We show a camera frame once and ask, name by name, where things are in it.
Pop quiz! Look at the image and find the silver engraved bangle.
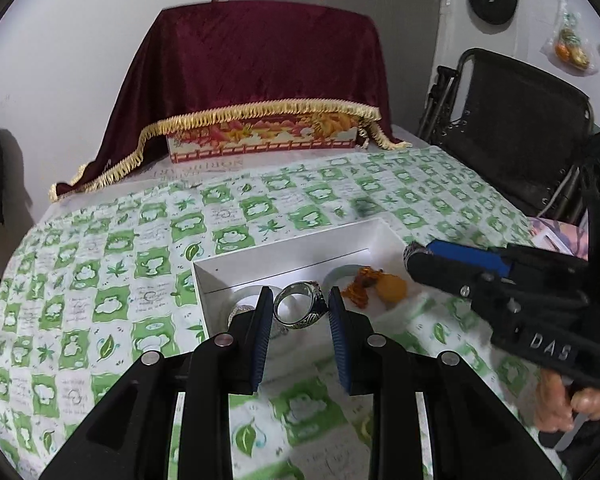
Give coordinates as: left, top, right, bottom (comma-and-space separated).
273, 281, 328, 330

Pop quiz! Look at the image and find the right hand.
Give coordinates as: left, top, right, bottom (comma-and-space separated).
534, 368, 600, 434

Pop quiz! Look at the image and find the orange amber pendant tassel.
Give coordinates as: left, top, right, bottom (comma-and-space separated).
341, 266, 408, 309

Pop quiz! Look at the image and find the pink white book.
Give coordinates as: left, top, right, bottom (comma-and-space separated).
530, 218, 588, 260

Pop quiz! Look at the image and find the white vivo cardboard box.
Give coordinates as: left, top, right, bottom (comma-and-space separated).
192, 218, 416, 335

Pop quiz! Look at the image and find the black folding chair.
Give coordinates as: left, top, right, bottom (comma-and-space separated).
417, 48, 594, 223

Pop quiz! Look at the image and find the green frog pattern tablecloth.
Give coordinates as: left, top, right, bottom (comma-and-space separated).
0, 148, 566, 479

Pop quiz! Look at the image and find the plain silver bangle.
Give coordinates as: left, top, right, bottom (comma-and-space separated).
223, 285, 286, 339

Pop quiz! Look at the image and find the plastic bag with ornaments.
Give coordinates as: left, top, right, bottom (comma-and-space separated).
541, 0, 598, 76

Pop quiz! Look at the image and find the red orange printed box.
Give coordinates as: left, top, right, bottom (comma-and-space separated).
168, 113, 360, 164

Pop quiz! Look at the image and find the maroon velvet fringed cloth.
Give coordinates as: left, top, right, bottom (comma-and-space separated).
50, 0, 407, 202

